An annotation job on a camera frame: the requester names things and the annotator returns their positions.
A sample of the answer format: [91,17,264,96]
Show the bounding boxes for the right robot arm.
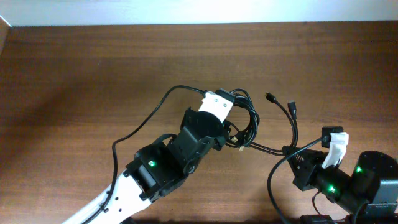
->
[288,149,397,223]

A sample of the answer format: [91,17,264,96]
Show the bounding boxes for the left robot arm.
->
[66,89,236,223]

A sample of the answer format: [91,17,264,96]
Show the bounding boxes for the black usb cable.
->
[226,91,299,156]
[225,99,299,155]
[229,88,261,149]

